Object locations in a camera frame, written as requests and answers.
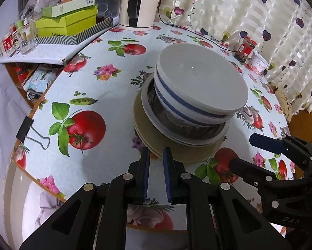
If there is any white electric kettle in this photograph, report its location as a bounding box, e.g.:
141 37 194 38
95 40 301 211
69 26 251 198
119 0 162 31

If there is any chili sauce glass jar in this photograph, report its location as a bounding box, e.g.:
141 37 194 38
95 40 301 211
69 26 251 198
235 36 257 63

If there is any clear plastic box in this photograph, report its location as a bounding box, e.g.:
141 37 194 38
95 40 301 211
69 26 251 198
95 0 124 23

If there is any white yogurt cup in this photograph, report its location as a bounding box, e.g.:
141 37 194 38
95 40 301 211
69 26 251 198
250 51 269 75

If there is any lime green box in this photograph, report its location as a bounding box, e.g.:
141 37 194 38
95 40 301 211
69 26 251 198
35 6 98 37

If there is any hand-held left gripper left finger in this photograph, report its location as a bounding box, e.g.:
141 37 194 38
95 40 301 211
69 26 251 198
19 147 151 250

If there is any black binder clip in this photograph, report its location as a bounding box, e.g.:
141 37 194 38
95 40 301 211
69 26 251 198
16 117 50 150

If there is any stainless steel bowl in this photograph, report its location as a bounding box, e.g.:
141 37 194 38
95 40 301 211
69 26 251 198
141 77 230 146

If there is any white shelf cloth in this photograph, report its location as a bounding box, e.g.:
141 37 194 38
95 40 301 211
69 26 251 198
0 38 103 65

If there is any clear glass mug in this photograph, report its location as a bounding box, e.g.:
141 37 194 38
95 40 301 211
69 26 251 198
12 22 38 55

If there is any cream curtain with heart print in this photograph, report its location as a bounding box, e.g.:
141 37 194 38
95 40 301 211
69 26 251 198
156 0 312 115

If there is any light blue tissue pack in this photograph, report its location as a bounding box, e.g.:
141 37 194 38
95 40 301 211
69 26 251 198
27 68 59 94

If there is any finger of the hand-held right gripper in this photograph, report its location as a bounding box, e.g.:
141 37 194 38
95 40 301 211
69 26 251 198
249 133 312 167
229 157 310 196

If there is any row of small bottles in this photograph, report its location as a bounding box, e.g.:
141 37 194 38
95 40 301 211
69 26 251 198
0 18 39 56

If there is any clear plastic bag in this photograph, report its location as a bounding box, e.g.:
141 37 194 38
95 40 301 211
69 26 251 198
22 0 65 19

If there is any white bowl with blue stripe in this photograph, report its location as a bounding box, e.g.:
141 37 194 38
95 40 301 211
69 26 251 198
153 71 233 128
154 44 249 118

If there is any slim white and green box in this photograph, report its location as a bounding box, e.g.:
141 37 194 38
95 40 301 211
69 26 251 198
42 0 96 18

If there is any orange wooden shelf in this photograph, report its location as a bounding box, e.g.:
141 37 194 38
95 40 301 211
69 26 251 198
5 62 65 108

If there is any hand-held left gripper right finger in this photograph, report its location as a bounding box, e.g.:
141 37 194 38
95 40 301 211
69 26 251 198
162 147 293 250

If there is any black and white striped tray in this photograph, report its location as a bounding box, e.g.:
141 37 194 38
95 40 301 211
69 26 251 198
36 17 113 46

